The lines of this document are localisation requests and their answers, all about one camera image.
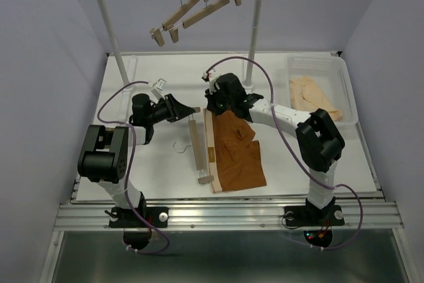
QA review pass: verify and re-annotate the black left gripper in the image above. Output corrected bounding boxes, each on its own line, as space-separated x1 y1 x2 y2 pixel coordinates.
147 93 195 125

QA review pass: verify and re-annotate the brown underwear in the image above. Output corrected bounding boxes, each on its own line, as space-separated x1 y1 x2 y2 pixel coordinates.
203 109 267 194

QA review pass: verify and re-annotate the wooden clip hanger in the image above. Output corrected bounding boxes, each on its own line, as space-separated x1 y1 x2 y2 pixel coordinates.
176 0 242 30
149 0 209 47
188 114 214 185

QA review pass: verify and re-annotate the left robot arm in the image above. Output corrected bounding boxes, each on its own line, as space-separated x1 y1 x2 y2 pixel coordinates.
78 93 197 226

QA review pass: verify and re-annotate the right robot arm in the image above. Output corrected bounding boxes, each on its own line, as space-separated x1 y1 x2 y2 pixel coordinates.
202 70 345 223

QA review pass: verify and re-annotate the cream underwear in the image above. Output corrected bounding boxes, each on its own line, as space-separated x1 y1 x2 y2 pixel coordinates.
289 76 343 121

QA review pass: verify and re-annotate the white plastic laundry basket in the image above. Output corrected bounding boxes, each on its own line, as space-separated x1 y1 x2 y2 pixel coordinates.
286 54 358 127

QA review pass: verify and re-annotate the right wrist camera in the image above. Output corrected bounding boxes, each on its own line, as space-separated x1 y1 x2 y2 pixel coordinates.
201 68 221 95

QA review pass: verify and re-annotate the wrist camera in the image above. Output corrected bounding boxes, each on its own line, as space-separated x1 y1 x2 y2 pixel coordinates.
201 68 221 95
149 78 166 100

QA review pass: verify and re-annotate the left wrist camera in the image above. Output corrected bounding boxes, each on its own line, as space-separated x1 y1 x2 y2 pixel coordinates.
149 78 166 100

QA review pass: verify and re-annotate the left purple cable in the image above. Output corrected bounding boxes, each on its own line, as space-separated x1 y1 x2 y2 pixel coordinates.
97 80 171 255

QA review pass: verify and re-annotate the purple cable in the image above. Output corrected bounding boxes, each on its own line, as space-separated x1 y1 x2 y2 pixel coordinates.
97 80 171 255
201 56 362 251

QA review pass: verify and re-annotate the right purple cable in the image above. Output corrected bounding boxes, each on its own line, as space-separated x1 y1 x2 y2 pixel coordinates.
201 56 362 251

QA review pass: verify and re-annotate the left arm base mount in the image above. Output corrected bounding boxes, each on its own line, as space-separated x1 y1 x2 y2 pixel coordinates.
104 206 170 255

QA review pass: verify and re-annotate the aluminium rail frame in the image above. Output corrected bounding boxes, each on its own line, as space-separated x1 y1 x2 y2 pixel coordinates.
40 197 422 282

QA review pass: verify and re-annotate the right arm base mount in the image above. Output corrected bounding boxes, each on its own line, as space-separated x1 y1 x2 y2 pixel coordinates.
282 205 345 248

